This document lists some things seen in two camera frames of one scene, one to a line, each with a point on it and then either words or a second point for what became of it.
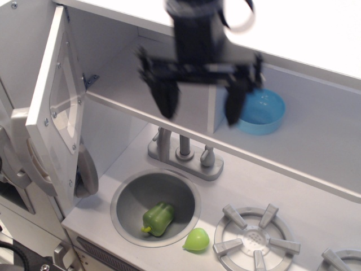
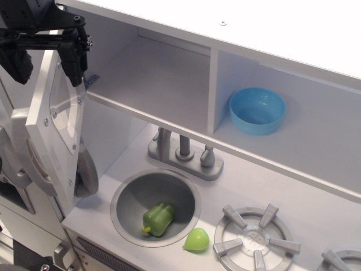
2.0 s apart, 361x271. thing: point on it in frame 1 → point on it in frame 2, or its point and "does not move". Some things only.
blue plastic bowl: (263, 112) does not move
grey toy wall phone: (86, 183) does not move
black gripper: (249, 71) → (45, 28)
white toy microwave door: (56, 120) does not move
